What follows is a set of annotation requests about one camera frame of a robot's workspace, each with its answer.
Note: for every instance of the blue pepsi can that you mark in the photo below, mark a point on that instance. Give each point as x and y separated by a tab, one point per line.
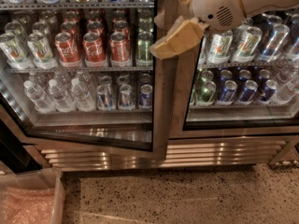
145	96

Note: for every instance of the fridge 7up can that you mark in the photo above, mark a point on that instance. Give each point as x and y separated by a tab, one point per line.
246	46
219	47

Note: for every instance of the steel fridge vent grille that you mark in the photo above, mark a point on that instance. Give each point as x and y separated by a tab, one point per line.
242	150

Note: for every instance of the front right coca-cola can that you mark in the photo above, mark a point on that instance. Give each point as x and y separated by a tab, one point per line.
120	50

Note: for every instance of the right fridge water bottle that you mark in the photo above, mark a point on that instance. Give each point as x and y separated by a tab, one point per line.
287	91

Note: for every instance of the right fridge left blue can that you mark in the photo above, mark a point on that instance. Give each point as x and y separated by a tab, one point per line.
227	93

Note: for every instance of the middle red bull can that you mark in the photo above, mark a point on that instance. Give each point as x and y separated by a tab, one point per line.
126	98

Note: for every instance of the coca-cola can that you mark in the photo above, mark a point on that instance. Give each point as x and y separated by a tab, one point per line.
67	49
95	55
120	50

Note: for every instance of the green soda can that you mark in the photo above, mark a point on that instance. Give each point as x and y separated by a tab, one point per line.
143	56

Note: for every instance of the right fridge left 7up can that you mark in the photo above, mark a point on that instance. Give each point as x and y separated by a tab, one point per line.
219	47

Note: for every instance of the silver blue tall can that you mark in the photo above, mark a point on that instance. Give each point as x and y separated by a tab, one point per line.
270	48

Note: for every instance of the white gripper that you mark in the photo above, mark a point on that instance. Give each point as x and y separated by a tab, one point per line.
215	5

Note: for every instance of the left water bottle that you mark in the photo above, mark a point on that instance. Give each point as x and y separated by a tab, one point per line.
41	100

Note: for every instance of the pink bubble wrap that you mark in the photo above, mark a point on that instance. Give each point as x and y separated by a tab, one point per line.
26	206

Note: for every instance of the front left 7up can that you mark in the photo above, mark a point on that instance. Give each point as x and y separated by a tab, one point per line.
15	51

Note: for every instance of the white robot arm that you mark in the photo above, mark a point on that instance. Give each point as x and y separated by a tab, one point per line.
255	7

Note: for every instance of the fridge blue can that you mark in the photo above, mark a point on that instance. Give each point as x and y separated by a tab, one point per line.
227	93
248	90
269	88

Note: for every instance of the glass fridge door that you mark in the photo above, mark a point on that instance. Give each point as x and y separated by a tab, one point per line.
192	120
140	131

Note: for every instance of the right fridge green can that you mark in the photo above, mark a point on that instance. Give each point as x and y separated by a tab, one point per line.
205	94

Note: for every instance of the red bull can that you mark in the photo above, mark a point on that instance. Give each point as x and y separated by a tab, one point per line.
126	98
104	98

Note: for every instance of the front left coca-cola can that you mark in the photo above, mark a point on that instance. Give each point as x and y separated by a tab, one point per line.
67	49

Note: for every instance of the middle water bottle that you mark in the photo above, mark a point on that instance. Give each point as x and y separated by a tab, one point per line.
61	97

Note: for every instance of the clear plastic bin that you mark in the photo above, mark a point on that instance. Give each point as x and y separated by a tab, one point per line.
43	179

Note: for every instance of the left red bull can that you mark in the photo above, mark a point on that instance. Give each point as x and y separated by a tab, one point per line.
104	98

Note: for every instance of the front middle coca-cola can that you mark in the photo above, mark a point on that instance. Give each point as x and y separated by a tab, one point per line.
95	55

